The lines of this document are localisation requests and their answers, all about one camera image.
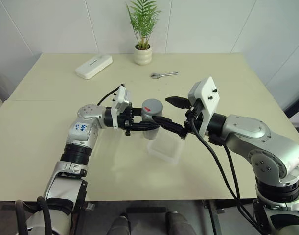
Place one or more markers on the cream ribbed plant pot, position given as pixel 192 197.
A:
pixel 142 56

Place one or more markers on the silver adjustable wrench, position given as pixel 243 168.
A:
pixel 164 74

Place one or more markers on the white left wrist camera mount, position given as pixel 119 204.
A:
pixel 122 99

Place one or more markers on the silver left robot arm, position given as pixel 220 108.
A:
pixel 80 132

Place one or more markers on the green palm plant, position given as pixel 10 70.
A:
pixel 142 19

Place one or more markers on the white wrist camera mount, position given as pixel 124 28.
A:
pixel 209 102
pixel 122 99

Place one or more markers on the small crumpled clear plastic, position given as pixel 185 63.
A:
pixel 90 206

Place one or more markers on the grey jar lid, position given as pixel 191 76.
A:
pixel 153 109

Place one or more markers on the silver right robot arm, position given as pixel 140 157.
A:
pixel 257 137

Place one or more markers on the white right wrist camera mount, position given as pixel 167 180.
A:
pixel 209 102

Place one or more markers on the dark rounded shape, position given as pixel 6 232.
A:
pixel 120 224
pixel 177 224

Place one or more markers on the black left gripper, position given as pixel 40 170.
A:
pixel 126 120

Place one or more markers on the white oblong case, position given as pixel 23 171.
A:
pixel 93 66

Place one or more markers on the clear plastic box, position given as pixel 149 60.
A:
pixel 166 149

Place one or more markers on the black metal table frame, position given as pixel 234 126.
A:
pixel 214 216

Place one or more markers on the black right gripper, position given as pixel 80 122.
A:
pixel 188 120

